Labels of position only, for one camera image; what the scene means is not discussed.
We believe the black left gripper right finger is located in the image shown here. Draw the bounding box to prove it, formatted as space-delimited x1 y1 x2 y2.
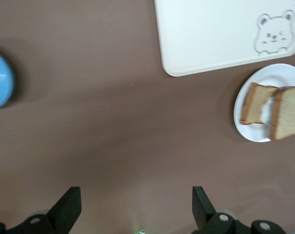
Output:
192 186 251 234

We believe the blue bowl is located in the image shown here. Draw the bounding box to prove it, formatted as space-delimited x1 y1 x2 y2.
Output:
0 47 16 111

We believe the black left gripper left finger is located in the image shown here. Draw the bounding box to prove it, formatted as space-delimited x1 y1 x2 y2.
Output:
17 186 82 234

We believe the fried egg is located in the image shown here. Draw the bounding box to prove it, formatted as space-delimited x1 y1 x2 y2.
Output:
259 97 275 125

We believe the round-topped brown bread slice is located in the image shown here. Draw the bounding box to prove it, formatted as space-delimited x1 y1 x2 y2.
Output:
269 86 295 142

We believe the white round plate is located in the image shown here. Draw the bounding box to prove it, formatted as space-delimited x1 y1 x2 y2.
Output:
234 63 295 143

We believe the cream tray with bear print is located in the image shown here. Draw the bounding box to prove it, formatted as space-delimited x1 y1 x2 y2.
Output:
154 0 295 78

